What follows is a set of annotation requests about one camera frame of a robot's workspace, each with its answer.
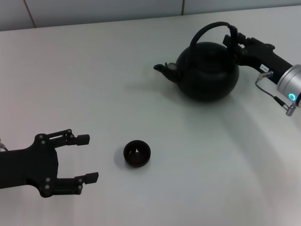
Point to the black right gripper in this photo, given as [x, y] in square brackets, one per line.
[261, 56]

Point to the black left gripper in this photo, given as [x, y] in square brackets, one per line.
[28, 167]

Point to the black round teapot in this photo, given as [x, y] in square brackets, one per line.
[207, 75]

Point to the small black teacup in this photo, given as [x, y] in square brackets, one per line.
[141, 162]

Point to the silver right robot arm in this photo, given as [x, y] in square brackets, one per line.
[290, 80]

